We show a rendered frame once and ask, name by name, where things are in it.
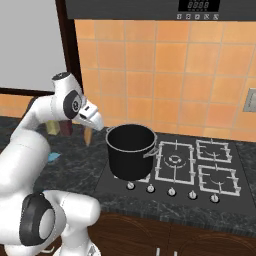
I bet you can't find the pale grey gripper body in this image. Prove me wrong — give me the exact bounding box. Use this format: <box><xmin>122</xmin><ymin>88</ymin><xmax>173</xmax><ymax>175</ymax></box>
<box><xmin>80</xmin><ymin>111</ymin><xmax>105</xmax><ymax>132</ymax></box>

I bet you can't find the black cooking pot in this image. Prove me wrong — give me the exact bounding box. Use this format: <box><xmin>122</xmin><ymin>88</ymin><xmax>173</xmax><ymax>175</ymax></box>
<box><xmin>105</xmin><ymin>123</ymin><xmax>160</xmax><ymax>181</ymax></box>

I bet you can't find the tan wooden stick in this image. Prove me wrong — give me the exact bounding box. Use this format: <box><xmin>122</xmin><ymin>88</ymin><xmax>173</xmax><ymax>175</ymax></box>
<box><xmin>83</xmin><ymin>126</ymin><xmax>94</xmax><ymax>147</ymax></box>

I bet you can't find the dark red block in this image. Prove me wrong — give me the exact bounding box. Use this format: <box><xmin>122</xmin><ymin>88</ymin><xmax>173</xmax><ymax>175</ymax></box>
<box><xmin>59</xmin><ymin>120</ymin><xmax>74</xmax><ymax>137</ymax></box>

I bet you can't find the yellow-green block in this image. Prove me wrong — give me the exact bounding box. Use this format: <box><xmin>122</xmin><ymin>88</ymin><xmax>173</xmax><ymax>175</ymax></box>
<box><xmin>45</xmin><ymin>120</ymin><xmax>61</xmax><ymax>136</ymax></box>

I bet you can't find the blue flat object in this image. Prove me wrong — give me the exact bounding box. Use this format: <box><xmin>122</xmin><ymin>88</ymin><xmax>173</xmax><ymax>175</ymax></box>
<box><xmin>47</xmin><ymin>151</ymin><xmax>62</xmax><ymax>164</ymax></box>

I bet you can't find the large grey burner grate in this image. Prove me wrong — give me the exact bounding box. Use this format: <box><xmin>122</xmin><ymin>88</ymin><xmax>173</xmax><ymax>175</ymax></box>
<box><xmin>154</xmin><ymin>140</ymin><xmax>196</xmax><ymax>186</ymax></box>

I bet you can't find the black gas hob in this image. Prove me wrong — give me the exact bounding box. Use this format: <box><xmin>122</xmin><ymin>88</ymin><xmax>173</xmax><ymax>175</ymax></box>
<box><xmin>94</xmin><ymin>131</ymin><xmax>256</xmax><ymax>210</ymax></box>

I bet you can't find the small grey burner grate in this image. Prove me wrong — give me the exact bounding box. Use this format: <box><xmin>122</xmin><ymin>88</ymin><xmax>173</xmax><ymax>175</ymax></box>
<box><xmin>197</xmin><ymin>163</ymin><xmax>242</xmax><ymax>197</ymax></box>
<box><xmin>195</xmin><ymin>138</ymin><xmax>233</xmax><ymax>164</ymax></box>

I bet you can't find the brown cupboard door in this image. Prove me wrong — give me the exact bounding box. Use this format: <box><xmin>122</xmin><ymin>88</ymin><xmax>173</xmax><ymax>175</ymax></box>
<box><xmin>169</xmin><ymin>222</ymin><xmax>256</xmax><ymax>256</ymax></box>
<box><xmin>87</xmin><ymin>212</ymin><xmax>172</xmax><ymax>256</ymax></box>

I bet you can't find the grey window with dark frame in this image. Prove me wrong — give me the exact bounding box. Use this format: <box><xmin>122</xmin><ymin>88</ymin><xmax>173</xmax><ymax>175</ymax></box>
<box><xmin>0</xmin><ymin>0</ymin><xmax>84</xmax><ymax>97</ymax></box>

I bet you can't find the grey wall socket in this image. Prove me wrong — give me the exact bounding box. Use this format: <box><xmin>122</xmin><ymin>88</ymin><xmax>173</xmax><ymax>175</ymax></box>
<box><xmin>242</xmin><ymin>87</ymin><xmax>256</xmax><ymax>113</ymax></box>

